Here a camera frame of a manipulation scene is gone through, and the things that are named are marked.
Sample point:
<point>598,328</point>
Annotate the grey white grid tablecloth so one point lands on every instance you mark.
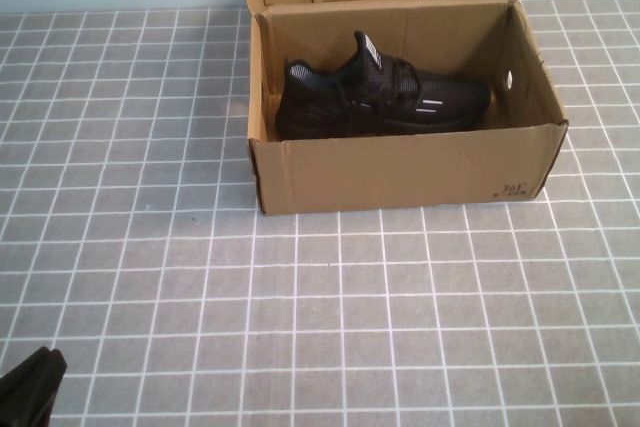
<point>300,322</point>

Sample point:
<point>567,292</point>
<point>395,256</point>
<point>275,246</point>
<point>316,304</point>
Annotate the brown cardboard shoe box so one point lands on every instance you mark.
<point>425,172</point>

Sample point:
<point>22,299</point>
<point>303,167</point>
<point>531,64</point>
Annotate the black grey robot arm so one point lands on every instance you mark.
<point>30,392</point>

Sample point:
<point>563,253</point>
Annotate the black knit sneaker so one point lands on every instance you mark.
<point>400,97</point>

